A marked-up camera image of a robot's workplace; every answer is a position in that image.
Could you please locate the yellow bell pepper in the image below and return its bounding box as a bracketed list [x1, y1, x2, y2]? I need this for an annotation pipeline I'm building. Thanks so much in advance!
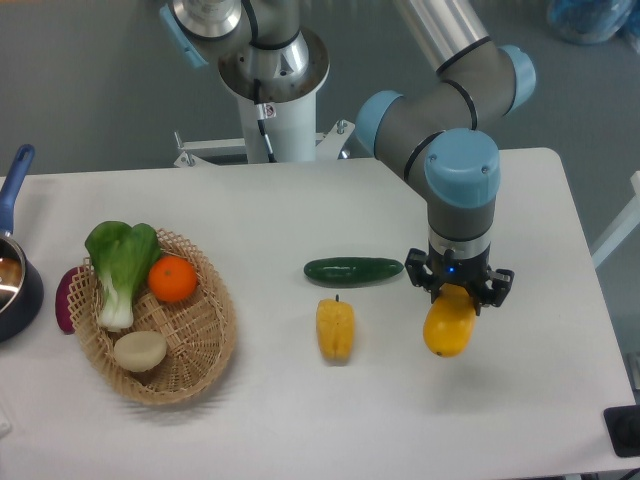
[316, 294, 355, 363]

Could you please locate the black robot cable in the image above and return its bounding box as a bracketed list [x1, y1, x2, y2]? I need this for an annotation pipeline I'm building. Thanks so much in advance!
[252, 78, 278, 164]

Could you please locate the white frame at right edge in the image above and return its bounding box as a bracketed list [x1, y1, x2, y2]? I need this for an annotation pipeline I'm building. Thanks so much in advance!
[590, 171, 639, 269]

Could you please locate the dark green cucumber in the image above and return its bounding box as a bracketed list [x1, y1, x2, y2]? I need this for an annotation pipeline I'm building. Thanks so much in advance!
[303, 257, 404, 288]

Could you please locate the woven wicker basket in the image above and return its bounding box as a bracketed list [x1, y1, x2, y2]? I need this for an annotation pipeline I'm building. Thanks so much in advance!
[67, 229, 236, 405]

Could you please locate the blue plastic bag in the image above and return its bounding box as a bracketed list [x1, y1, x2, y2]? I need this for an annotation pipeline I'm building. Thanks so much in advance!
[546, 0, 639, 45]

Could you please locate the black device at table edge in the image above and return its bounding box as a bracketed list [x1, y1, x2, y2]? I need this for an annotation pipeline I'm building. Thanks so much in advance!
[603, 405, 639, 458]

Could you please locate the yellow mango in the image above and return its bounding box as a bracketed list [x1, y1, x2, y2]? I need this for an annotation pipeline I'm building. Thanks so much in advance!
[423, 284, 476, 358]

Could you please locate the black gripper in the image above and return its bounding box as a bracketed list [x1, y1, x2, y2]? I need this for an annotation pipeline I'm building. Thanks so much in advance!
[404, 246, 515, 316]

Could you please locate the purple eggplant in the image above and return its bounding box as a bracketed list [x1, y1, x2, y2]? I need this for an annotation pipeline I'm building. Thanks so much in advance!
[55, 266, 85, 335]

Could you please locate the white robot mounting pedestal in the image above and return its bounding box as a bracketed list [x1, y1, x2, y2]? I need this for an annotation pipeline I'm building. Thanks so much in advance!
[174, 27, 355, 167]

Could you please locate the beige round bun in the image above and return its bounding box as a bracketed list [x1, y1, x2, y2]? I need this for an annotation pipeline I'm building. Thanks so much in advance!
[114, 331, 167, 372]

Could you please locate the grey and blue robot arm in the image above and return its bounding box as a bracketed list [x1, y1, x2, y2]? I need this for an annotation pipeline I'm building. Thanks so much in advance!
[159, 1, 536, 309]

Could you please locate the orange fruit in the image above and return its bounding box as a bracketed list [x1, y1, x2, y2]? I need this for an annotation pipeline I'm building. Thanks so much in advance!
[147, 256, 198, 303]

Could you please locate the blue saucepan with handle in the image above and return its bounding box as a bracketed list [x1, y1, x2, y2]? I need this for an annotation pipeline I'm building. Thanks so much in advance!
[1, 144, 44, 342]

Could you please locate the green bok choy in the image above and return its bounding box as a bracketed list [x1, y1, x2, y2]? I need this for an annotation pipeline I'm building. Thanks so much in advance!
[85, 220, 162, 331]

